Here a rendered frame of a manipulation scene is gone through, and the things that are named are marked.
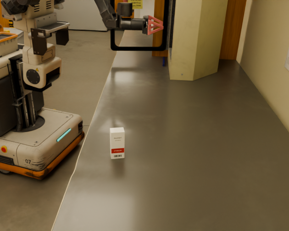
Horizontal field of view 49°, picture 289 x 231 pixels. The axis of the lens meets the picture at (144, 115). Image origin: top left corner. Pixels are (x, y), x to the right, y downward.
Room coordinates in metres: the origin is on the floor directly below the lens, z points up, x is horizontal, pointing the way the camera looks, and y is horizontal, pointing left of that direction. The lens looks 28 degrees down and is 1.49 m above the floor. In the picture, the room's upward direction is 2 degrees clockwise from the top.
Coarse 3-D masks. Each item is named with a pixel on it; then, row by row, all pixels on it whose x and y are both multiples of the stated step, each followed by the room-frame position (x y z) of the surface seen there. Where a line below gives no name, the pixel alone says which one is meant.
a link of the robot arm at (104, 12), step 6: (96, 0) 1.63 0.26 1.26; (102, 0) 1.62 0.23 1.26; (102, 6) 1.61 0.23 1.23; (108, 6) 1.61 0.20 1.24; (102, 12) 1.61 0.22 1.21; (108, 12) 1.59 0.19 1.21; (114, 12) 1.63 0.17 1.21; (102, 18) 1.60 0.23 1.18; (108, 18) 1.59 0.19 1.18; (114, 18) 1.60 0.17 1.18
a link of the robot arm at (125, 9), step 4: (120, 4) 1.59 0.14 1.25; (124, 4) 1.57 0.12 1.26; (128, 4) 1.57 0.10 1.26; (132, 4) 1.60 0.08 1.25; (120, 8) 1.59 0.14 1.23; (124, 8) 1.57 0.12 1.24; (128, 8) 1.57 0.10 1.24; (132, 8) 1.60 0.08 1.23; (120, 12) 1.59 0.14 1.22; (124, 12) 1.57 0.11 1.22; (128, 12) 1.57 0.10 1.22; (116, 16) 1.58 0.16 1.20; (108, 20) 1.58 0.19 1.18; (112, 20) 1.57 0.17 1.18; (116, 20) 1.57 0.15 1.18; (108, 24) 1.58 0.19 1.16; (112, 24) 1.57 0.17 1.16; (116, 24) 1.57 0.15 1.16
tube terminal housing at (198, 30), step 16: (176, 0) 1.44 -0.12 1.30; (192, 0) 1.44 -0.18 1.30; (208, 0) 1.47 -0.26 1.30; (224, 0) 1.56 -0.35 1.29; (176, 16) 1.44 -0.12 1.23; (192, 16) 1.44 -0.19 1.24; (208, 16) 1.48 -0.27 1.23; (224, 16) 1.57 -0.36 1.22; (176, 32) 1.44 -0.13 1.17; (192, 32) 1.44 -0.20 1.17; (208, 32) 1.49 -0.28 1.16; (176, 48) 1.44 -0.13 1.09; (192, 48) 1.44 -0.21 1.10; (208, 48) 1.50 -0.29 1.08; (176, 64) 1.44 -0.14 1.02; (192, 64) 1.44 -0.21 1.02; (208, 64) 1.52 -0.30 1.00; (192, 80) 1.44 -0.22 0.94
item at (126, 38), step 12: (120, 0) 1.72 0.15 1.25; (132, 0) 1.72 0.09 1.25; (144, 0) 1.73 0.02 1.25; (156, 0) 1.74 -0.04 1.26; (132, 12) 1.72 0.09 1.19; (144, 12) 1.73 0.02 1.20; (156, 12) 1.74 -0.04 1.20; (120, 36) 1.72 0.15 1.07; (132, 36) 1.72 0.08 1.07; (144, 36) 1.73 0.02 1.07; (156, 36) 1.74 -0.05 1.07
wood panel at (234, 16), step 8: (232, 0) 1.81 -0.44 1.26; (240, 0) 1.81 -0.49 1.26; (232, 8) 1.81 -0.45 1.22; (240, 8) 1.81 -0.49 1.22; (232, 16) 1.81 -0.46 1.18; (240, 16) 1.81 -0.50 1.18; (224, 24) 1.81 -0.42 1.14; (232, 24) 1.81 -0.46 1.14; (240, 24) 1.81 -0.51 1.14; (224, 32) 1.81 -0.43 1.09; (232, 32) 1.81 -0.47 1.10; (240, 32) 1.81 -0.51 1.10; (224, 40) 1.81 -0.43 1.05; (232, 40) 1.81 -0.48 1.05; (224, 48) 1.81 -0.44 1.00; (232, 48) 1.81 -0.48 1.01; (224, 56) 1.81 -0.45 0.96; (232, 56) 1.81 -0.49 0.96
